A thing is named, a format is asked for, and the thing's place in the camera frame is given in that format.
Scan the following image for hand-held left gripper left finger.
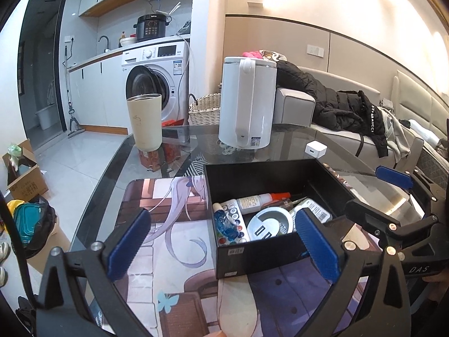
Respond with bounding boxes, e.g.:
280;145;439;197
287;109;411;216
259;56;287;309
37;208;152;337

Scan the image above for open cardboard box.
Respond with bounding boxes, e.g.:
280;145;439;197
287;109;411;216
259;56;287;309
2;140;50;202

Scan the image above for black puffer jacket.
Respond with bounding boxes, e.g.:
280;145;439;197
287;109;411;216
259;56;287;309
275;60;390;158

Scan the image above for black cable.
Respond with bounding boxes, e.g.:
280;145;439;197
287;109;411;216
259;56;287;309
0;190;39;309

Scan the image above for brown cardboard carton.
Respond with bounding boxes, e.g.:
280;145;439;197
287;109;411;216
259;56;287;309
26;214;71;274

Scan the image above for white remote coloured buttons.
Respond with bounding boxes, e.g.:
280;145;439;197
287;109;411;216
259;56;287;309
212;200;248;247

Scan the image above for black cardboard box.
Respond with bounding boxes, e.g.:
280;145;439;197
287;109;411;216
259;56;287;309
203;159;355;279

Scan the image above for round silver metal ashtray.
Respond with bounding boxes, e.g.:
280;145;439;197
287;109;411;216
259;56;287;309
246;206;293;242

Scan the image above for white glue bottle orange cap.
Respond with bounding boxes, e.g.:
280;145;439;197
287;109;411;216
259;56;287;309
236;192;292;214

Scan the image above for printed desk mat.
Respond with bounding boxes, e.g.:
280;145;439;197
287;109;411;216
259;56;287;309
112;177;386;337

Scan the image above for white plastic bin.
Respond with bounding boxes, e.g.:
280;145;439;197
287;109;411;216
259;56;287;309
35;107;58;130

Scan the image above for dark quilted cushion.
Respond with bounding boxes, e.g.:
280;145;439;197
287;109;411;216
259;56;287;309
419;145;449;183

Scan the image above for grey sofa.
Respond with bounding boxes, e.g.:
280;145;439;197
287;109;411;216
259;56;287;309
274;65;449;183

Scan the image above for person's right hand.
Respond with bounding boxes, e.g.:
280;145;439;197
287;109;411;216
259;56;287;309
423;274;449;302

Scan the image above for green white labelled packet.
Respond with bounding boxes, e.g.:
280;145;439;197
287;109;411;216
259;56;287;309
294;198;333;223

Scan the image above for white shoes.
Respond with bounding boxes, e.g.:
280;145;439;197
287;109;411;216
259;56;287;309
0;242;9;286

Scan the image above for clear blue plastic item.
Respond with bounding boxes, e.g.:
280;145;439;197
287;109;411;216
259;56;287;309
215;211;240;240

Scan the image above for black trash bag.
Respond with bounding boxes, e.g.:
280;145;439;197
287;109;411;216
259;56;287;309
14;197;57;251

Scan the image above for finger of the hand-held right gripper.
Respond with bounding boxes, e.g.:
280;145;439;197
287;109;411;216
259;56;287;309
375;166;439;201
344;198;439;244

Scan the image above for teal plastic containers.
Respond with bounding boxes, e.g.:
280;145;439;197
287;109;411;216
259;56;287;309
12;202;41;244

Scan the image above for white electric kettle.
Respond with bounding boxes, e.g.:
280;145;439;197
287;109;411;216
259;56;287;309
218;56;278;151

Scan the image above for black pressure cooker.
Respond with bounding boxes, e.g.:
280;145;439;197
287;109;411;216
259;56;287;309
133;14;166;42

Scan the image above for white kitchen counter cabinet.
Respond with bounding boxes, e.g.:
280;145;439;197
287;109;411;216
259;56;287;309
68;47;130;129

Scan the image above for wicker basket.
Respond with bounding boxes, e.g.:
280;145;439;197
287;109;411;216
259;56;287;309
188;93;221;125

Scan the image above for dark door frame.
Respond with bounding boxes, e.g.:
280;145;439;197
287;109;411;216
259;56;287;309
17;0;69;132

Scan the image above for white cube charger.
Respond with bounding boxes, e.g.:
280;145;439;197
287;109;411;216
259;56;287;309
305;140;324;157

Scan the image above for white washing machine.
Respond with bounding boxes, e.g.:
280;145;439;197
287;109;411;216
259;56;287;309
121;40;190;127

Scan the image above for grey garment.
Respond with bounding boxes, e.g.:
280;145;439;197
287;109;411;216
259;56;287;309
381;107;425;164

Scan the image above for beige tumbler cup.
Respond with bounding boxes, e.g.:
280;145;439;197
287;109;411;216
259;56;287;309
126;94;162;150

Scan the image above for grey mop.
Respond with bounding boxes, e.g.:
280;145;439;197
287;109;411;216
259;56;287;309
64;45;85;138

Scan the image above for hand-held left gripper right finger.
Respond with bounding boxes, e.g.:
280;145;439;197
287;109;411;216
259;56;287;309
295;207;413;337

